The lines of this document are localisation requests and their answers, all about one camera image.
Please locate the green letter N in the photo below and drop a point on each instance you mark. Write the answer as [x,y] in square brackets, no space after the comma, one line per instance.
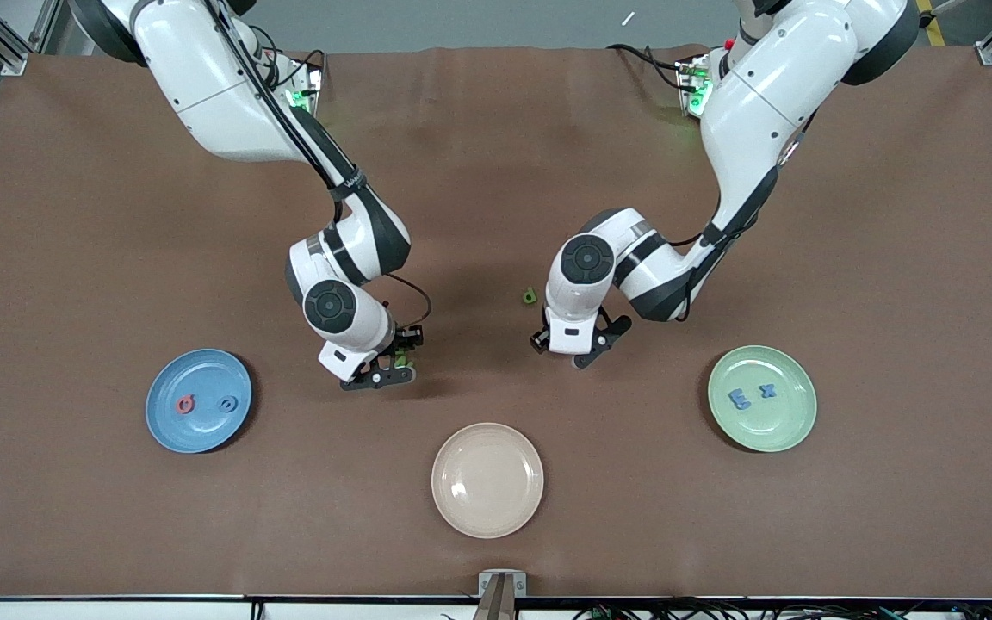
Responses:
[406,362]

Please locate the green letter p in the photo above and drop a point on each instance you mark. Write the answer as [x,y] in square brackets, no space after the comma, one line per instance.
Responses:
[529,297]

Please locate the blue letter E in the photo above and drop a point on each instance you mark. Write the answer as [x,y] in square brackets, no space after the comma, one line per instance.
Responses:
[738,399]

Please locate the blue letter C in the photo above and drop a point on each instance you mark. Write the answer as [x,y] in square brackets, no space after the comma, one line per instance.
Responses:
[221,405]

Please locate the blue letter x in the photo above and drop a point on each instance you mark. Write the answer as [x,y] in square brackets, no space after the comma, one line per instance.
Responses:
[768,391]

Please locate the red letter Q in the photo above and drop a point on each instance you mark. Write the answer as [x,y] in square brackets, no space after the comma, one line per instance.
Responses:
[178,405]

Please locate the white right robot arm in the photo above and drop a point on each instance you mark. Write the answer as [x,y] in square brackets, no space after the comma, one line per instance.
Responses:
[220,95]

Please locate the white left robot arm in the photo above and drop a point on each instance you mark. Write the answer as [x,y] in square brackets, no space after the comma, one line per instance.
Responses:
[763,103]

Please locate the beige plate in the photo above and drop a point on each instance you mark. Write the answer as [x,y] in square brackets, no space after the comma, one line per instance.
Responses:
[487,480]

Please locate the blue plate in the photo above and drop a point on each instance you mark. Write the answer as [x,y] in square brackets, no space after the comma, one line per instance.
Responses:
[203,379]

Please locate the green plate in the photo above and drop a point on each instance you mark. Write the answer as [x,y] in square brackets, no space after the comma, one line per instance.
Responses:
[763,430]

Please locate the brown table mat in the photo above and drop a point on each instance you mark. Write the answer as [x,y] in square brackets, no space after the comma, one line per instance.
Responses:
[479,129]

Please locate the black caster wheel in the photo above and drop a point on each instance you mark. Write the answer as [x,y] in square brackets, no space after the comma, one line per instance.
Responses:
[926,17]

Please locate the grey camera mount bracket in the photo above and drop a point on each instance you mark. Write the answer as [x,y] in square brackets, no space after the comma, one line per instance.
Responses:
[487,585]

